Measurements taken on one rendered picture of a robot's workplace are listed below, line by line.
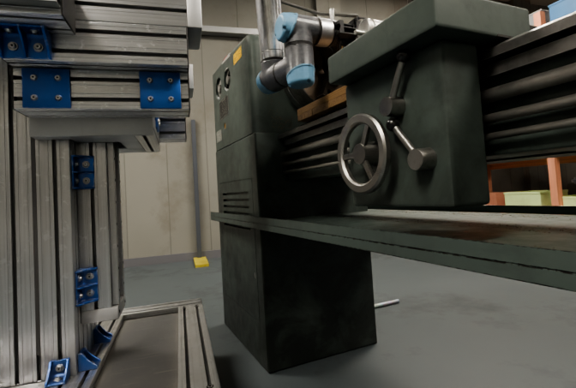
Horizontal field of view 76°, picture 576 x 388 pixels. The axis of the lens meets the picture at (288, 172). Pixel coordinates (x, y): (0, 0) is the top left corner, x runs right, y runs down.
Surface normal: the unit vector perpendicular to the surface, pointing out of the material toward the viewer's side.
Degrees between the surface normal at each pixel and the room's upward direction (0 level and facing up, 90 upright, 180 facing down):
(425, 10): 90
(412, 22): 90
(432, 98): 90
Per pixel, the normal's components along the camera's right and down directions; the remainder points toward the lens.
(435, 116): -0.91, 0.04
